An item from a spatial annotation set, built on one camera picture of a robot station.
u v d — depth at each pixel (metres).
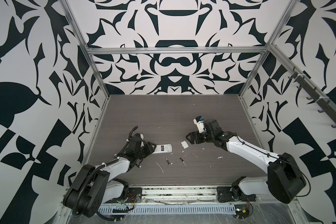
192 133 0.76
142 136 0.85
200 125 0.78
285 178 0.42
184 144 0.93
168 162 0.86
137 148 0.71
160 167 0.84
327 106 0.55
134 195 0.73
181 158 0.87
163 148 0.89
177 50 0.92
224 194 0.74
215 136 0.65
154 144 0.89
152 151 0.80
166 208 0.71
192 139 0.76
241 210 0.71
